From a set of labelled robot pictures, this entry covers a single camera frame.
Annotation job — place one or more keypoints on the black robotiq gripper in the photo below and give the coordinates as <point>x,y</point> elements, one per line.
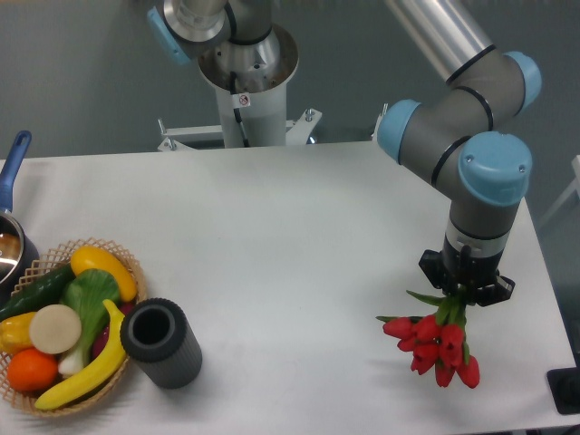
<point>452,267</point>

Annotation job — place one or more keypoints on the red tulip bouquet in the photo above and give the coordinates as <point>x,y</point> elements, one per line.
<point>438,341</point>

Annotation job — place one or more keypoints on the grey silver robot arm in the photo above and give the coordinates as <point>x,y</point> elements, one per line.
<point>455,146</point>

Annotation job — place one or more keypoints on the dark grey ribbed vase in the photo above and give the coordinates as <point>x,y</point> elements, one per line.
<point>157,335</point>

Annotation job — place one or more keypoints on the black device at edge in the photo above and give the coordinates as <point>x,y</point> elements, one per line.
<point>564,387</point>

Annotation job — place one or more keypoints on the yellow banana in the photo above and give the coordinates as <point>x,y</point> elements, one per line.
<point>95,373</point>

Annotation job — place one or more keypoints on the purple vegetable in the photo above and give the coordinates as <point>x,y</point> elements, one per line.
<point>102,339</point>

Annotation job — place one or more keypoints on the yellow squash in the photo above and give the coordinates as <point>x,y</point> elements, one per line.
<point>92,257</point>

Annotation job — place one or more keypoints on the green bok choy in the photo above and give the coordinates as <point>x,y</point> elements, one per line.
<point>85,295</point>

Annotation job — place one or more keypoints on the green cucumber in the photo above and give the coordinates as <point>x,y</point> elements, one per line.
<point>45,290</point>

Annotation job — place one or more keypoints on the orange fruit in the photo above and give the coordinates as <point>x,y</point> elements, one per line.
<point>31,370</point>

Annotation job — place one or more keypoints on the yellow bell pepper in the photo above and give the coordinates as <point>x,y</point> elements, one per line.
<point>15,335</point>

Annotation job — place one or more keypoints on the woven wicker basket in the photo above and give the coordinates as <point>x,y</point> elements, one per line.
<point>48,262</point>

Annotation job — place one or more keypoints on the white frame at right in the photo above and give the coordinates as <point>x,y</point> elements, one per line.
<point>564,204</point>

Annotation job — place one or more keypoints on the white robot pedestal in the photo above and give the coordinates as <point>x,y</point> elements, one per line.
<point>250,83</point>

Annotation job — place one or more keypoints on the blue handled saucepan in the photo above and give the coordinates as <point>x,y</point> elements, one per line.
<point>17,250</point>

